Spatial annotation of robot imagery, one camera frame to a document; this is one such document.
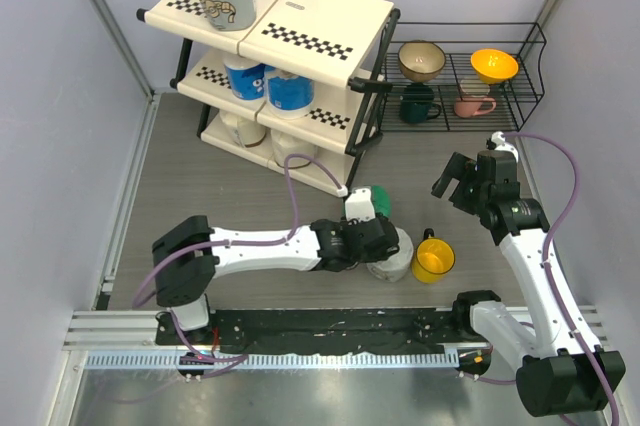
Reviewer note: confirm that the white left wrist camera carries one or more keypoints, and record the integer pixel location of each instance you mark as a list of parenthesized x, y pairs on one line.
[(357, 203)]

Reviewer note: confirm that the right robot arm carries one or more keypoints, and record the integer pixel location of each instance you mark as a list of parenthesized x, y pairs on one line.
[(560, 365)]

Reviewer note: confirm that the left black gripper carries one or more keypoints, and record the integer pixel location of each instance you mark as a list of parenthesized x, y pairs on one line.
[(346, 224)]

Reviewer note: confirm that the dark green mug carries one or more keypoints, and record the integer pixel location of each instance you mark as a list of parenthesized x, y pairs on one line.
[(417, 104)]

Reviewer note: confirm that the black wire rack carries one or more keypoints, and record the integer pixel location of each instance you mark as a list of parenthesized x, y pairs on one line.
[(516, 98)]

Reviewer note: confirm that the cream paper towel roll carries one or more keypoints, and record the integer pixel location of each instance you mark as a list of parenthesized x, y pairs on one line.
[(244, 132), (283, 145)]

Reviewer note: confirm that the cream checkered three-tier shelf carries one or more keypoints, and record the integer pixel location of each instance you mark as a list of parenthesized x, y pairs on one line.
[(339, 44)]

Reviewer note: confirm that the beige brown bowl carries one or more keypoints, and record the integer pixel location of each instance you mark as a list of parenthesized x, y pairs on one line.
[(421, 61)]

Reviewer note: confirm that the white slotted cable duct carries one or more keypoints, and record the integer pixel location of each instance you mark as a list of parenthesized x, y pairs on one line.
[(167, 359)]

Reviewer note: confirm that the pink mug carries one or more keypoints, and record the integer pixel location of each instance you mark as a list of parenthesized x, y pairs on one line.
[(475, 99)]

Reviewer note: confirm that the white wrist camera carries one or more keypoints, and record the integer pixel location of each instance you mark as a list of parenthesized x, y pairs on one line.
[(357, 203), (498, 142)]

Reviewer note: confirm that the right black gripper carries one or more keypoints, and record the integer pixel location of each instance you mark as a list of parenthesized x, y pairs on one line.
[(458, 167)]

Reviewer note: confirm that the yellow orange bowl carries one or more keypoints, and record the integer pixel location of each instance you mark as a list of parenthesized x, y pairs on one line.
[(494, 66)]

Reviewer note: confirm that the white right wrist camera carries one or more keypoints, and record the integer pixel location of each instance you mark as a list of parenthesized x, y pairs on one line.
[(498, 142)]

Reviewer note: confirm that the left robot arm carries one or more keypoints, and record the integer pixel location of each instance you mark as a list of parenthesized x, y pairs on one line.
[(193, 254)]

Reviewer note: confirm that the yellow enamel mug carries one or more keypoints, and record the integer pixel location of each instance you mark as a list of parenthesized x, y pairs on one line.
[(433, 258)]

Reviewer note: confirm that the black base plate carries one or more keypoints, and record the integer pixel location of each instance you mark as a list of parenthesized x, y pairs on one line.
[(332, 331)]

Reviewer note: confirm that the green paper towel roll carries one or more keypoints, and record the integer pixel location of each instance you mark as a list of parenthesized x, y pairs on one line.
[(381, 200)]

